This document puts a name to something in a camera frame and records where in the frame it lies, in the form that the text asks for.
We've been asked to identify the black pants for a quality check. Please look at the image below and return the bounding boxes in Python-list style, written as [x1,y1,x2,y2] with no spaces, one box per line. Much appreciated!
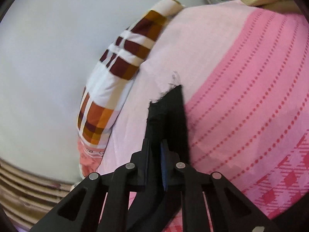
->
[125,84,190,232]

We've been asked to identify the wooden slatted headboard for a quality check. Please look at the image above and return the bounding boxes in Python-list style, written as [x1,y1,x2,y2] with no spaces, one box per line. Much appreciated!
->
[1,159,73,231]

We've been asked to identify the orange plaid pillow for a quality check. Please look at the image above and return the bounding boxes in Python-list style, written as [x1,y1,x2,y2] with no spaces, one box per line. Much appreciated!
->
[77,0,184,177]

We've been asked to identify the pink checkered bed sheet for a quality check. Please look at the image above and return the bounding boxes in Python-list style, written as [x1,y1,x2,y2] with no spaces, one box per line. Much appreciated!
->
[98,1,308,231]

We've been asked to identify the beige blanket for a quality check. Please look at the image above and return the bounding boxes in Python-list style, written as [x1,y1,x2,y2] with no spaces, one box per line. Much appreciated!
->
[241,0,302,14]

